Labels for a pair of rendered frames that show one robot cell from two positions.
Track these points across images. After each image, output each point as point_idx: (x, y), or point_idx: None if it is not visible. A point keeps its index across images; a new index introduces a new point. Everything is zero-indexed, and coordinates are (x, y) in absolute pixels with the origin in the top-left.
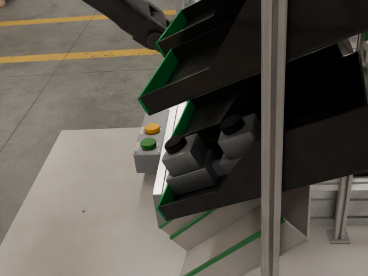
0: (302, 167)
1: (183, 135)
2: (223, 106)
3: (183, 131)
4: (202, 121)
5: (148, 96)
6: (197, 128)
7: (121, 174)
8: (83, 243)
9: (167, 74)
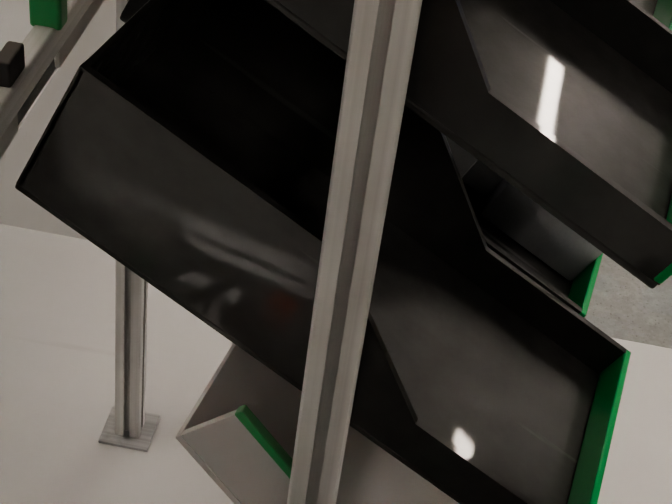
0: None
1: (587, 321)
2: (455, 428)
3: (588, 430)
4: (527, 427)
5: None
6: (541, 406)
7: None
8: None
9: (659, 11)
